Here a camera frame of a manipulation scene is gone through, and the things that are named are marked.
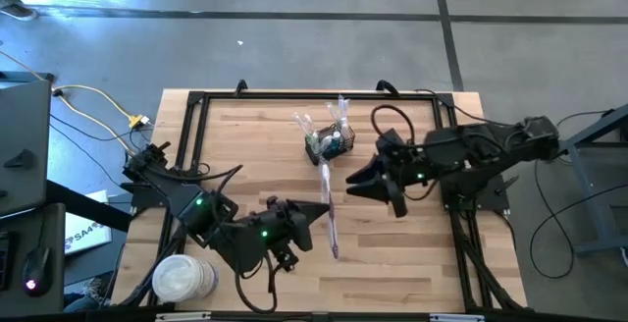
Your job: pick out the black aluminium table frame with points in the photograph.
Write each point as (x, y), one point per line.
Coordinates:
(294, 95)

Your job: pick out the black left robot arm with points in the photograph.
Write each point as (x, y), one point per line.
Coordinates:
(196, 209)

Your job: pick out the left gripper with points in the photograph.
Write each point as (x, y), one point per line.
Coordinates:
(282, 231)

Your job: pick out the dark grey desk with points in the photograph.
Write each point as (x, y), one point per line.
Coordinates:
(56, 233)

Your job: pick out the grey laptop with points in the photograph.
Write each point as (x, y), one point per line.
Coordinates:
(24, 140)

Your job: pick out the dark toothbrush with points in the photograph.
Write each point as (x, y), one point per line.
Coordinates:
(328, 199)

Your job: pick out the silver metal bracket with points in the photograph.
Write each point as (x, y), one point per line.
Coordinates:
(456, 318)
(182, 316)

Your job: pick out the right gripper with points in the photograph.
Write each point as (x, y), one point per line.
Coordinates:
(400, 165)

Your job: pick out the black computer mouse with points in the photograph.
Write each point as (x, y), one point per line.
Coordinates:
(35, 275)

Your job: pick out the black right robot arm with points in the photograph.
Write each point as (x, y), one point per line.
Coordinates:
(490, 147)

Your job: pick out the blue-grey metal cart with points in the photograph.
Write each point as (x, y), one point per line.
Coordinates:
(584, 133)

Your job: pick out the white paper sign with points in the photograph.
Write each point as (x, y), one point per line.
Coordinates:
(88, 233)

